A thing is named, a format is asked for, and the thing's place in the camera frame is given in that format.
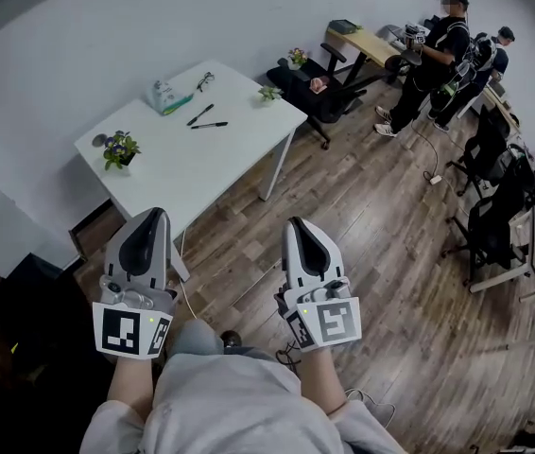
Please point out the black round stool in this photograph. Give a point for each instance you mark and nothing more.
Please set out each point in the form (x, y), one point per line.
(402, 59)

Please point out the white table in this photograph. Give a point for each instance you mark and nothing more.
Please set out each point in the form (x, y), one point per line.
(192, 159)

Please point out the purple flower potted plant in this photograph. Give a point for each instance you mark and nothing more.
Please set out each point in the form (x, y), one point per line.
(118, 149)

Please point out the grey round table grommet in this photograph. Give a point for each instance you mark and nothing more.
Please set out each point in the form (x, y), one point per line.
(99, 140)

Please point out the black cabinet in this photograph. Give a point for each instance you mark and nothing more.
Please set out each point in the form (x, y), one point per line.
(45, 348)

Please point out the black eyeglasses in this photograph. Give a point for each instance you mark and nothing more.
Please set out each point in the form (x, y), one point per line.
(204, 81)

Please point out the person's grey clothing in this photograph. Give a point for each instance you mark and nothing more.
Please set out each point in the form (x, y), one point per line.
(229, 405)

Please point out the pink item on chair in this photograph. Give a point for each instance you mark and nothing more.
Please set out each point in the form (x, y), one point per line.
(321, 84)

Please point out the small green potted plant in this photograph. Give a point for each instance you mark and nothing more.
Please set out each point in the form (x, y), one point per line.
(270, 94)

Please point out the person's dark shoe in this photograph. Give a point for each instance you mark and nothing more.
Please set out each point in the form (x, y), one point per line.
(231, 338)

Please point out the pale green pencil pouch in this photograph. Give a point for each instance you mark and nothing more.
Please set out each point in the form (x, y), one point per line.
(166, 96)

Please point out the white power strip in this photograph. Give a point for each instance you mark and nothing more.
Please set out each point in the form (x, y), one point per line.
(435, 180)

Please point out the pink flower potted plant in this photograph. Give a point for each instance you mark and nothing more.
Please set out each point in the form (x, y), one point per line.
(297, 57)

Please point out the person's right forearm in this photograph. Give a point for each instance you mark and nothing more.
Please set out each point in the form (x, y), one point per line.
(322, 378)

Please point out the dark green box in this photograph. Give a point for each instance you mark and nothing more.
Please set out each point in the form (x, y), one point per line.
(344, 26)

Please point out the black pen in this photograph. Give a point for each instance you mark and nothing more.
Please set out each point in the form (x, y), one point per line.
(200, 114)
(209, 125)

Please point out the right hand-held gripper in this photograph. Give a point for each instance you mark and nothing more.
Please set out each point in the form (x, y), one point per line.
(329, 322)

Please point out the black mesh office chair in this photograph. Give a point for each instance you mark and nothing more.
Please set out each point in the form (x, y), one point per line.
(494, 225)
(482, 149)

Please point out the person's left forearm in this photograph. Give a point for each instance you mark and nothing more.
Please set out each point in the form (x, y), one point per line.
(128, 383)

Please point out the wooden desk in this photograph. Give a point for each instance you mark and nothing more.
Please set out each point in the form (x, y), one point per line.
(371, 45)

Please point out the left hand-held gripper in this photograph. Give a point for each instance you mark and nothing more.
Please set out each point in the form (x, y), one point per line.
(121, 331)

